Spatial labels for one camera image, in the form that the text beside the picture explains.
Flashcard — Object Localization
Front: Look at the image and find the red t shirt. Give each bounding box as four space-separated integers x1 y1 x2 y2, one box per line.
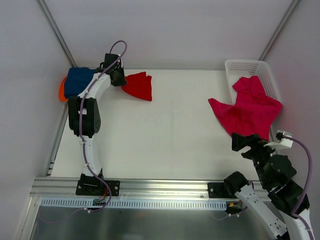
121 71 153 102

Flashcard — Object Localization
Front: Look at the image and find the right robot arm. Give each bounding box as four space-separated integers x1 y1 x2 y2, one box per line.
223 131 315 240

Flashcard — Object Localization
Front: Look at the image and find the pink t shirt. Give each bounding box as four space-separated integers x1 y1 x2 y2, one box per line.
208 75 283 141

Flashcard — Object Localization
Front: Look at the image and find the blue t shirt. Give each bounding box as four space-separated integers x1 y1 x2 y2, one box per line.
64 67 96 99

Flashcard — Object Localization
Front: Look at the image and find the orange t shirt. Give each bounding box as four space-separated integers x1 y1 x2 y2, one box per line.
58 76 69 102

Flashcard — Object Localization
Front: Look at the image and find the white perforated plastic basket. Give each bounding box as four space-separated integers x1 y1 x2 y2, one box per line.
224 59 282 105

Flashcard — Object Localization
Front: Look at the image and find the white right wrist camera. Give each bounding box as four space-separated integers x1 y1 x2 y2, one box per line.
264 130 293 150

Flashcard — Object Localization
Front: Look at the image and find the left aluminium corner post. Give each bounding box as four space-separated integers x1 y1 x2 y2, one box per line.
36 0 77 67

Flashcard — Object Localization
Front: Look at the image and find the aluminium corner post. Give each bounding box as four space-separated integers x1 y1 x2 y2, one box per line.
36 0 77 67
258 0 302 61

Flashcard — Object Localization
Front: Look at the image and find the white slotted cable duct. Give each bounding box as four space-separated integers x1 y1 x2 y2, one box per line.
40 197 227 211

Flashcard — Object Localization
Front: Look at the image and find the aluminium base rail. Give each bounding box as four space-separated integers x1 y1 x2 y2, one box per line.
29 176 301 203

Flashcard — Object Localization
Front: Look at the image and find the right aluminium corner post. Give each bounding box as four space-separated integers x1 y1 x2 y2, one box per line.
258 0 302 61

